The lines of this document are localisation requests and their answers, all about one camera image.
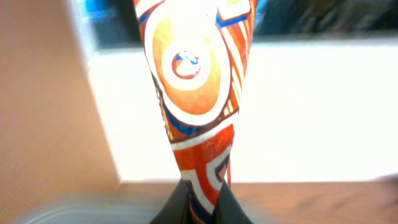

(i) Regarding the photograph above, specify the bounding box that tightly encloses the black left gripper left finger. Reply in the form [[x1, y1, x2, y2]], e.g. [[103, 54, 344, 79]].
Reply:
[[149, 179, 192, 224]]

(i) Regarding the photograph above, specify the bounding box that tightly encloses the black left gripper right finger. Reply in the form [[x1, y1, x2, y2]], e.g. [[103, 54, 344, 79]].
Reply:
[[214, 181, 253, 224]]

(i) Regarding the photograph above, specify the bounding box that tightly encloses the red orange chocolate bar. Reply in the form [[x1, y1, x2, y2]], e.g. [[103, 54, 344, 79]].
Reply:
[[134, 0, 257, 223]]

